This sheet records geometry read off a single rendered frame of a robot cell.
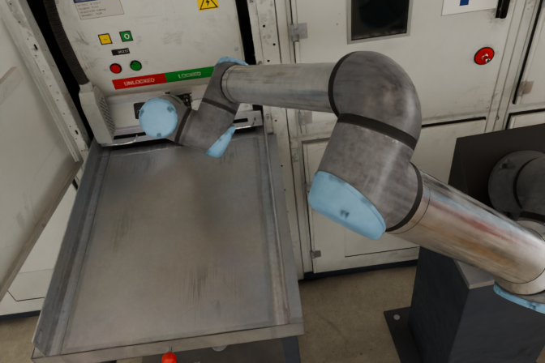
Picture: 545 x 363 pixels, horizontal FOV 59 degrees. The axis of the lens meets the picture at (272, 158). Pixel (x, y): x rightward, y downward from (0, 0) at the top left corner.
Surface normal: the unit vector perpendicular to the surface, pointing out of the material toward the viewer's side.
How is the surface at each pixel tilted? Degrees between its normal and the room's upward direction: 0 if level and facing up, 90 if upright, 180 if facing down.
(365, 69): 16
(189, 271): 0
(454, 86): 90
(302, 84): 62
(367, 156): 41
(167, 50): 90
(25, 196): 90
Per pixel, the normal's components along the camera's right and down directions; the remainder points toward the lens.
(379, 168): 0.18, 0.02
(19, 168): 0.99, 0.00
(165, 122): -0.06, 0.17
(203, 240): -0.11, -0.74
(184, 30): 0.08, 0.66
